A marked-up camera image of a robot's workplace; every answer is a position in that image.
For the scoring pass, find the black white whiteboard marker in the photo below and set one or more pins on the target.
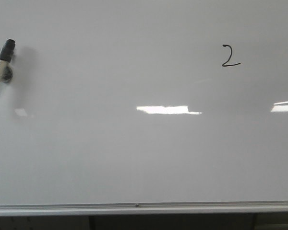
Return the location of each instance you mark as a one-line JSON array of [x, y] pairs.
[[6, 54]]

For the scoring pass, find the white whiteboard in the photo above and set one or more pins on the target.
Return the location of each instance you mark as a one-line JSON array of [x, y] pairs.
[[143, 101]]

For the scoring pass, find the dark cabinet below whiteboard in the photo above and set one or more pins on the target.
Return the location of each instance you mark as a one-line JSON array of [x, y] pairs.
[[228, 221]]

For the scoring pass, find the aluminium whiteboard tray rail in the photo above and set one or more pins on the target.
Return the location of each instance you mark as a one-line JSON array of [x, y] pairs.
[[143, 208]]

